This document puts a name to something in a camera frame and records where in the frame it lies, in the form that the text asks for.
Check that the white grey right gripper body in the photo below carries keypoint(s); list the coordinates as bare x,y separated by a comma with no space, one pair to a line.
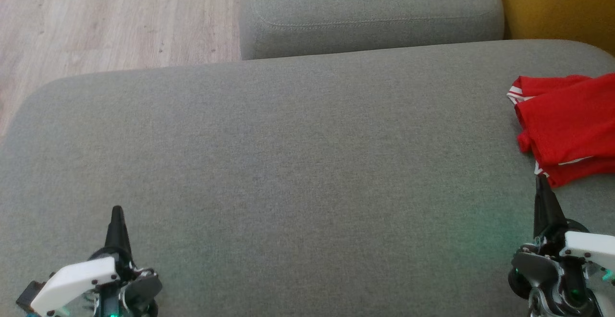
581,254

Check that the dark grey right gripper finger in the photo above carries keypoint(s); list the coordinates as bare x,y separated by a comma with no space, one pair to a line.
556,223
541,216

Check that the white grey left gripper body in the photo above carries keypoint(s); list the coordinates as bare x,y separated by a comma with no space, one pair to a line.
77,278

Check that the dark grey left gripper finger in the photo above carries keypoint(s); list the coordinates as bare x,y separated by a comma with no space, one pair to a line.
123,242
113,240

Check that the red and white jersey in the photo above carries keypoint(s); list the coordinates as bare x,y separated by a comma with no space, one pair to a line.
567,120
581,173

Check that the yellow sofa backrest cushion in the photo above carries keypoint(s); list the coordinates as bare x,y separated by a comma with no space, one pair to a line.
562,5

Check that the grey sofa seat cushion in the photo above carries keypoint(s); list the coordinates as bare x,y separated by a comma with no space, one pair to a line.
370,14

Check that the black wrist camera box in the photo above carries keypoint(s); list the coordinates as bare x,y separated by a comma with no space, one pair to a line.
29,295

